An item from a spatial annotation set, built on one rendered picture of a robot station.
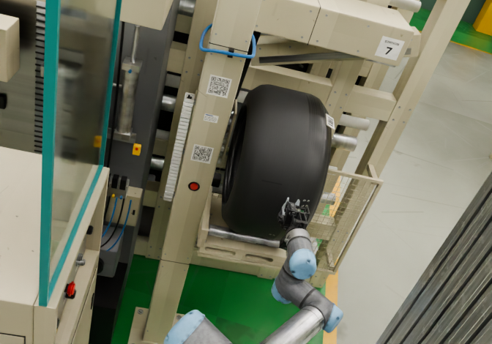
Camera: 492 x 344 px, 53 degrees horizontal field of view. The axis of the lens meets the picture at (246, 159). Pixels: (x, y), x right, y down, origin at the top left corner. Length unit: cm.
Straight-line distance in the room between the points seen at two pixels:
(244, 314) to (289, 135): 149
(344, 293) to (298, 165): 175
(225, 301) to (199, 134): 140
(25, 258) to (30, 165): 37
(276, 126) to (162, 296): 109
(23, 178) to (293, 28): 107
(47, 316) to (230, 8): 101
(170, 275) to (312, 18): 127
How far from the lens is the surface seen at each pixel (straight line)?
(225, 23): 162
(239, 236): 202
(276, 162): 168
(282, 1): 188
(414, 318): 99
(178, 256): 223
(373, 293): 344
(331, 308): 146
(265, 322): 296
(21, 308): 128
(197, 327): 121
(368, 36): 197
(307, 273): 143
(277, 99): 179
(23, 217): 145
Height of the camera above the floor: 227
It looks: 34 degrees down
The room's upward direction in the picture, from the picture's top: 17 degrees clockwise
